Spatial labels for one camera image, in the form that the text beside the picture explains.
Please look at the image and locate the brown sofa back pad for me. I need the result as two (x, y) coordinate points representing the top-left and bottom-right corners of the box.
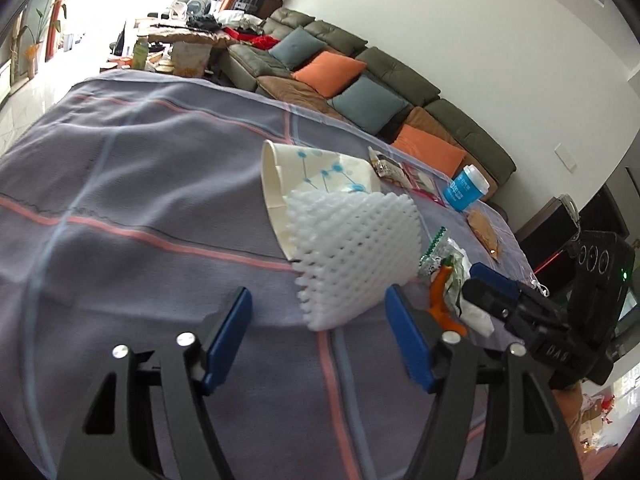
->
(399, 107), (452, 144)

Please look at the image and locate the green bottle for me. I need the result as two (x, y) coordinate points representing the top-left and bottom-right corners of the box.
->
(132, 34), (150, 71)

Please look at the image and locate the blue cup white lid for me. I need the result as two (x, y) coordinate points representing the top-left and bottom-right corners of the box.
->
(442, 164), (490, 212)

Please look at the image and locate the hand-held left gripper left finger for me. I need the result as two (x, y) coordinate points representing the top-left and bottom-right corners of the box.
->
(57, 287), (253, 480)

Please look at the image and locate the white foam net sleeve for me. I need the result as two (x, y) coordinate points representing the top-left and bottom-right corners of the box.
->
(285, 190), (422, 332)

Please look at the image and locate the low coffee table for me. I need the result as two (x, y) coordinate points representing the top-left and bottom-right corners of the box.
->
(99, 52), (221, 81)

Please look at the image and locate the white cable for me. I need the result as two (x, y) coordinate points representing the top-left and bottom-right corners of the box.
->
(529, 269), (552, 297)

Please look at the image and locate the brown sofa seat pad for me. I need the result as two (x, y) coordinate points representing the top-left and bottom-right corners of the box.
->
(257, 75), (352, 121)

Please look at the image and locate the small teal cushion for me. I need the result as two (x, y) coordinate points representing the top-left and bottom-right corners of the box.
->
(268, 27), (326, 72)

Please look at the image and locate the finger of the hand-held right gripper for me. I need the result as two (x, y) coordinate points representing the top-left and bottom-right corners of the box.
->
(462, 280), (522, 332)
(470, 262), (569, 322)

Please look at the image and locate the brown paper bag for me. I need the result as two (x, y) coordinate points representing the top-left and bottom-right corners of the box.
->
(171, 39), (214, 79)

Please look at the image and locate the white paper cup blue print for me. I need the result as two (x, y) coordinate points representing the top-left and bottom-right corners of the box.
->
(261, 140), (384, 264)

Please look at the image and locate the orange cushion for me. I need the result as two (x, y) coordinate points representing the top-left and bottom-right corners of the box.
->
(292, 51), (367, 99)
(390, 124), (469, 179)

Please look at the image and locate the black side cabinet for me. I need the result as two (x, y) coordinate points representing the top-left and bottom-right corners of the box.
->
(514, 194), (584, 286)

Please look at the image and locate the green sectional sofa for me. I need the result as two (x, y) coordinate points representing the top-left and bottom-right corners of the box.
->
(217, 7), (517, 202)

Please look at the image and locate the small clear snack packet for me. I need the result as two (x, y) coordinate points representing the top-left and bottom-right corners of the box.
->
(367, 146), (406, 181)

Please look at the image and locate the white paper napkin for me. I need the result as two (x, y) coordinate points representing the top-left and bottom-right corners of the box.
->
(457, 300), (496, 337)

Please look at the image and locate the large teal cushion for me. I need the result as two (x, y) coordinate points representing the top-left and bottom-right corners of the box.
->
(327, 75), (410, 134)

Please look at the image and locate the clear plastic wrapper green print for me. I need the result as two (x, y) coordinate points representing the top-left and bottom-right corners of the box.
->
(418, 230), (474, 311)

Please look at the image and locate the sealed golden foil packet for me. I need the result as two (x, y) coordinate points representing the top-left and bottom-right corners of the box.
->
(467, 210), (502, 261)

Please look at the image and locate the person's right hand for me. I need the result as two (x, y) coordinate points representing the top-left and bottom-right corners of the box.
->
(552, 382), (587, 437)

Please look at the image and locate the tall green potted plant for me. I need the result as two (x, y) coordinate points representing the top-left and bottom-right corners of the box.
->
(10, 0), (66, 79)

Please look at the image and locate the white clothes pile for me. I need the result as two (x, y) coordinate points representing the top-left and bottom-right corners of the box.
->
(219, 9), (264, 31)

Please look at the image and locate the white wall switch plate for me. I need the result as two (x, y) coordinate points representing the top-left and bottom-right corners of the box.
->
(553, 143), (582, 174)

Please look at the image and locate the grey plaid tablecloth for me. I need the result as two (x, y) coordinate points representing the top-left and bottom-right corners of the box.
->
(0, 75), (551, 480)

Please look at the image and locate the cardboard box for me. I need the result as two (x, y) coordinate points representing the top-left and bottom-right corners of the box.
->
(577, 394), (609, 431)

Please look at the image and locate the red cloth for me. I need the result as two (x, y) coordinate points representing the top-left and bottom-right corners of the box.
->
(224, 29), (281, 51)

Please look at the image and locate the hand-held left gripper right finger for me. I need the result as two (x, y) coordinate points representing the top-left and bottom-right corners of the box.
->
(385, 284), (583, 480)

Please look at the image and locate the red packet round biscuit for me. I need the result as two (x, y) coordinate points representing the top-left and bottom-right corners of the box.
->
(402, 162), (446, 207)

